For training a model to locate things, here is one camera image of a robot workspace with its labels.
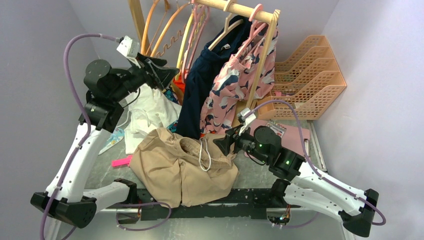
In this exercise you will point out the blue toothbrush blister pack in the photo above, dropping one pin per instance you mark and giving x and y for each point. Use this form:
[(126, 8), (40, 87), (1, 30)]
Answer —
[(116, 137)]

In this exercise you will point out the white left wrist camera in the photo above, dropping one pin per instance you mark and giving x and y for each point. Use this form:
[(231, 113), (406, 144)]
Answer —
[(129, 48)]

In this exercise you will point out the pink notched hanger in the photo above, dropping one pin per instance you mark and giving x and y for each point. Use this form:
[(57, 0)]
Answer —
[(200, 17)]

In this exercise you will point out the navy blue hanging garment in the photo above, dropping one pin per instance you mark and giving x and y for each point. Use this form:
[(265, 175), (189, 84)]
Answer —
[(202, 74)]

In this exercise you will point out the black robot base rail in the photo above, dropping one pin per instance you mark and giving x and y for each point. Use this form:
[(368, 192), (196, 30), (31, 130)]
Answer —
[(254, 203)]

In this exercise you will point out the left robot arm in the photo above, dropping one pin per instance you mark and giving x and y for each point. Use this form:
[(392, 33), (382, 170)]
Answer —
[(65, 199)]

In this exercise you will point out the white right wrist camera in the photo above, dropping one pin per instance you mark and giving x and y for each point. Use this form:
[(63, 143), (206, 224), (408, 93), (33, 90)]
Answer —
[(246, 118)]

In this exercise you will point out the marker pen set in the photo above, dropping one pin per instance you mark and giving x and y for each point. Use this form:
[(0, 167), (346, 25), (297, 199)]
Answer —
[(277, 128)]

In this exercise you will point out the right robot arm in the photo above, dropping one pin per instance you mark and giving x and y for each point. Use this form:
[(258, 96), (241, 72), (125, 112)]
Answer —
[(302, 184)]

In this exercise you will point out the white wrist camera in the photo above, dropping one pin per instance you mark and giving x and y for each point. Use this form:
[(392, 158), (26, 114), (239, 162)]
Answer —
[(246, 118), (129, 48)]

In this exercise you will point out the peach mesh file organizer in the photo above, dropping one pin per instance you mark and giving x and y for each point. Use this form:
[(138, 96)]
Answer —
[(310, 80)]

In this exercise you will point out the white garment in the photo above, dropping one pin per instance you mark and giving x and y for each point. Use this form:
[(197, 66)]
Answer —
[(150, 109)]

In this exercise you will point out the pink hanger with garment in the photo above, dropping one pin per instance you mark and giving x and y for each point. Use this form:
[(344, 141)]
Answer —
[(255, 28)]

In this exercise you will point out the beige drawstring shorts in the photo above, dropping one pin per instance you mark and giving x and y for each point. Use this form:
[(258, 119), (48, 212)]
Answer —
[(179, 170)]

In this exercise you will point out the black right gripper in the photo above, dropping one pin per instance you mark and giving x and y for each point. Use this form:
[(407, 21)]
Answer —
[(224, 143)]

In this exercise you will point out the pink clipboard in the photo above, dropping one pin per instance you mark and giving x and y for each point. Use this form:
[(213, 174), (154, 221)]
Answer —
[(291, 140)]

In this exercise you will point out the yellow hanger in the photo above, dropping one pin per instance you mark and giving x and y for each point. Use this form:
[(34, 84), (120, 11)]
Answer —
[(184, 42)]

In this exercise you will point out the pink shark print garment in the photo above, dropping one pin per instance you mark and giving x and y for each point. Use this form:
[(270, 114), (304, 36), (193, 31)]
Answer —
[(234, 83)]

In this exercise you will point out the cream hanger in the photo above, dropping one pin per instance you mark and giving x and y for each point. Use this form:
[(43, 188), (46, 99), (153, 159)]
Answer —
[(228, 27)]

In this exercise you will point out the colourful patterned garment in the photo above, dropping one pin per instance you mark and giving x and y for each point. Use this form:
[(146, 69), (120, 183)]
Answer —
[(171, 95)]

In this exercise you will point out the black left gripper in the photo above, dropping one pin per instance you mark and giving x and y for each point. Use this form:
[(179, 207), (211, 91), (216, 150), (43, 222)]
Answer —
[(157, 76)]

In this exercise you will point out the pink clothes clip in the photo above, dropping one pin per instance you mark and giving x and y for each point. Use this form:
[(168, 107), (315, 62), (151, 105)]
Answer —
[(122, 162)]

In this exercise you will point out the orange hanger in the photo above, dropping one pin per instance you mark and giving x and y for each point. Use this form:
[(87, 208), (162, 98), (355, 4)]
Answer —
[(145, 41)]

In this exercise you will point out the orange mesh garment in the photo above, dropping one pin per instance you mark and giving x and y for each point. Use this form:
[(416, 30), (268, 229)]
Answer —
[(179, 83)]

